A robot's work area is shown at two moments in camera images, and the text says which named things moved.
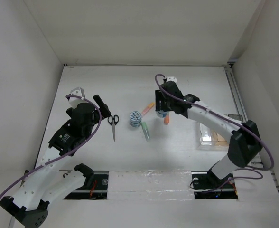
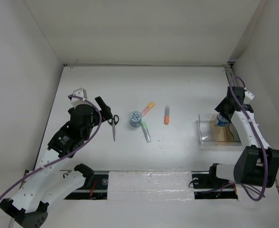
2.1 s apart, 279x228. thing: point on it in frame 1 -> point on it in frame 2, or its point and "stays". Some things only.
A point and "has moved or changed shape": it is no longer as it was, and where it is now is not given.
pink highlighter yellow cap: [150, 105] stays
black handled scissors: [113, 120] stays
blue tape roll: [161, 113] has moved or changed shape
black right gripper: [160, 97] -> [220, 108]
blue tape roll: [135, 119] stays
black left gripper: [105, 112] stays
